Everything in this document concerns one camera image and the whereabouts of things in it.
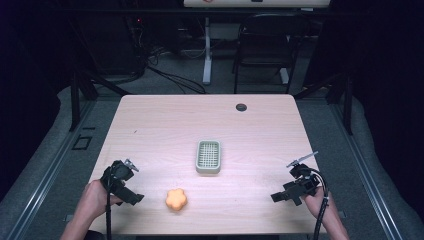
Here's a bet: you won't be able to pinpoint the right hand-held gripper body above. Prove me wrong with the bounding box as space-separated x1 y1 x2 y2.
270 164 322 207

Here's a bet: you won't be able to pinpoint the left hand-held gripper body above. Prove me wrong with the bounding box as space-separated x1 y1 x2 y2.
100 159 145 206

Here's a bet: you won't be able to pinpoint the person's right hand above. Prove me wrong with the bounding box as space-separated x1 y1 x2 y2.
300 186 332 218

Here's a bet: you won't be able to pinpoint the person's left hand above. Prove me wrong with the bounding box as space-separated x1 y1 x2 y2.
77 179 124 220

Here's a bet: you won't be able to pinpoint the orange flower-shaped soap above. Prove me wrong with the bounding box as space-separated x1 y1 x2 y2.
165 187 189 212

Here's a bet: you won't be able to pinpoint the black metal stand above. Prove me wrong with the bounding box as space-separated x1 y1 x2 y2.
293 71 355 136
67 68 132 133

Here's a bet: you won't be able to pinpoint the grey-green soap dish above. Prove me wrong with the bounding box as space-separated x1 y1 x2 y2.
195 139 222 175

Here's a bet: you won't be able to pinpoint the black chair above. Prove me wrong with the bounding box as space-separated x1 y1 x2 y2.
231 12 310 95

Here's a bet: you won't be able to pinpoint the dark computer tower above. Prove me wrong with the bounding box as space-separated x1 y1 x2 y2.
124 14 183 58

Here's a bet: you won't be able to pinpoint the white desk leg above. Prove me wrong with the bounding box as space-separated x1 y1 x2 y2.
202 16 215 86

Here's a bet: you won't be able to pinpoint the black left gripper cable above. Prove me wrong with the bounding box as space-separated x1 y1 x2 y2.
105 168 114 240

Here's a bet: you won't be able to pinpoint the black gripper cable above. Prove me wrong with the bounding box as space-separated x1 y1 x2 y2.
105 168 114 240
308 168 331 240

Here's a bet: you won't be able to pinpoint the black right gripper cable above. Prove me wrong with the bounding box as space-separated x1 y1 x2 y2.
308 168 331 240

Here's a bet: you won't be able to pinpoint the black floor cables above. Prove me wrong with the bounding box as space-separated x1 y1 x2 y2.
133 43 208 95

